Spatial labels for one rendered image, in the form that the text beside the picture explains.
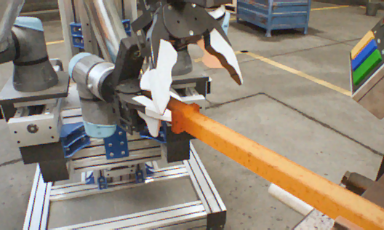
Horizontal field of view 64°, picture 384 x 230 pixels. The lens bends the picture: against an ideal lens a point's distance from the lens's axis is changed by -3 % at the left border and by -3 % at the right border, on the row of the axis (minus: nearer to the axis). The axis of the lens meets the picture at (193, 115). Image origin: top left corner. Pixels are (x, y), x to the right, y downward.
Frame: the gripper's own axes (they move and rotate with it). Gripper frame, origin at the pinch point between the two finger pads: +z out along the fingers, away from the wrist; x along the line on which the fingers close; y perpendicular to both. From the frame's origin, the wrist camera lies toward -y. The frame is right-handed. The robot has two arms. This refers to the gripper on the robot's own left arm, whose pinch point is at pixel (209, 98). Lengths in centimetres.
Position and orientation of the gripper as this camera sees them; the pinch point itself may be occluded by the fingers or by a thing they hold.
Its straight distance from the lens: 43.4
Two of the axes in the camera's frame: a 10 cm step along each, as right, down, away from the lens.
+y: -5.8, 1.3, 8.0
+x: -7.4, 3.1, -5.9
